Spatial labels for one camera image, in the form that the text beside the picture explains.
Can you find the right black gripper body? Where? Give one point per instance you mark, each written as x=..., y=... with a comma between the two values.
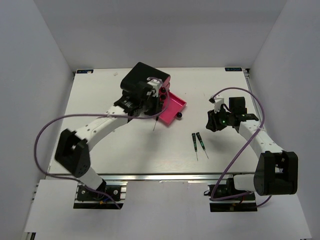
x=220, y=120

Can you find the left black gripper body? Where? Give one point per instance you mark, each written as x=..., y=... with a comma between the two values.
x=150, y=107

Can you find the small green precision screwdriver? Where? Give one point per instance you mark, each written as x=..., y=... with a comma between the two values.
x=156, y=120

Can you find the black drawer cabinet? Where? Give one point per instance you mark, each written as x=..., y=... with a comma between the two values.
x=134, y=84

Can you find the pink bottom drawer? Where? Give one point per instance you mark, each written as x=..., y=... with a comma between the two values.
x=174, y=109

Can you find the pink drawer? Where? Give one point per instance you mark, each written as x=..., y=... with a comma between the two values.
x=174, y=109
x=165, y=81
x=163, y=95

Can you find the pink top drawer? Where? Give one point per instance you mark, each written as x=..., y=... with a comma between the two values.
x=165, y=81

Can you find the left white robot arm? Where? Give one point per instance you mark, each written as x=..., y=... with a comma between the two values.
x=73, y=148

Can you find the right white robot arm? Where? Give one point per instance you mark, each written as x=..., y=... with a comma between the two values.
x=276, y=172

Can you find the blue label sticker right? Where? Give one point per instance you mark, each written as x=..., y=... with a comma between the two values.
x=233, y=69

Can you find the blue label sticker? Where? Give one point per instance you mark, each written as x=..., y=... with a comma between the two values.
x=233, y=69
x=84, y=71

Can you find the blue label sticker left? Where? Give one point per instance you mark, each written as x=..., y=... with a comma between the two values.
x=84, y=71

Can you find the white foreground board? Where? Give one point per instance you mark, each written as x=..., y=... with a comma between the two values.
x=160, y=211

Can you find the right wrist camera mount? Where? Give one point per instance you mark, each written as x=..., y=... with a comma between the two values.
x=217, y=101

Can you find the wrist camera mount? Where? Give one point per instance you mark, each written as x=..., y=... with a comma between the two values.
x=217, y=101
x=156, y=84

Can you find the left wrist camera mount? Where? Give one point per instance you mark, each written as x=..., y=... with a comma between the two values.
x=156, y=84

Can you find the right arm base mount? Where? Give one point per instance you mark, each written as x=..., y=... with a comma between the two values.
x=234, y=201

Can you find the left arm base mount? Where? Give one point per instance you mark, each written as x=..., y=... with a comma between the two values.
x=86, y=200

